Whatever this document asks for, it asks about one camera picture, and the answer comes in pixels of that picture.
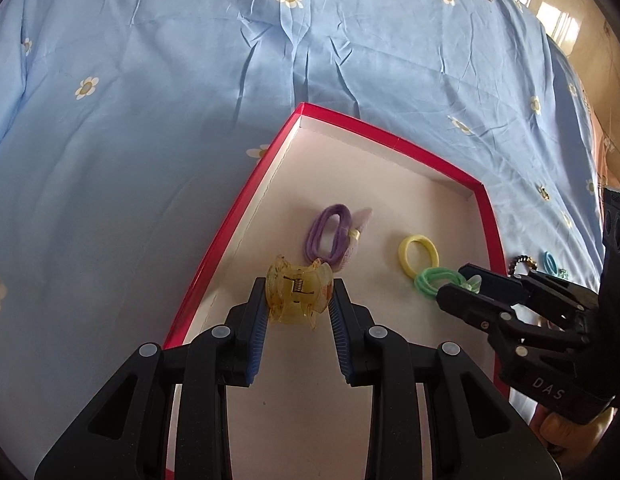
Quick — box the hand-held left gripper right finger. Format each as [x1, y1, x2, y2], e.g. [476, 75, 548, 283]
[328, 278, 560, 480]

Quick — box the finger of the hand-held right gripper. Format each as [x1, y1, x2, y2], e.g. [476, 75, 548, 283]
[436, 284, 590, 361]
[460, 262, 598, 331]

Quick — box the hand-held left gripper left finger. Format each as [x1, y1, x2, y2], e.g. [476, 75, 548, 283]
[34, 276, 268, 480]

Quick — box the yellow translucent hair claw clip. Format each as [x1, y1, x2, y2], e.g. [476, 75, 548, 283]
[266, 254, 335, 332]

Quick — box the green hair tie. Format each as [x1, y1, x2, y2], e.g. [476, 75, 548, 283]
[414, 266, 483, 301]

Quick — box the red shallow cardboard box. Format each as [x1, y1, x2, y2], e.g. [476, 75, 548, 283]
[162, 102, 513, 480]

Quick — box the person's right hand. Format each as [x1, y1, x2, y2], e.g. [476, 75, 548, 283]
[528, 402, 605, 466]

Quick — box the blue flowered blanket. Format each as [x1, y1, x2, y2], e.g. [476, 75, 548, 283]
[0, 0, 608, 411]

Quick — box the yellow hair tie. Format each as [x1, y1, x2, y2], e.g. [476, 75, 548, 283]
[398, 234, 441, 280]

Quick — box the purple hair tie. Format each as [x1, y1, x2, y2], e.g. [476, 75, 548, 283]
[302, 203, 373, 273]

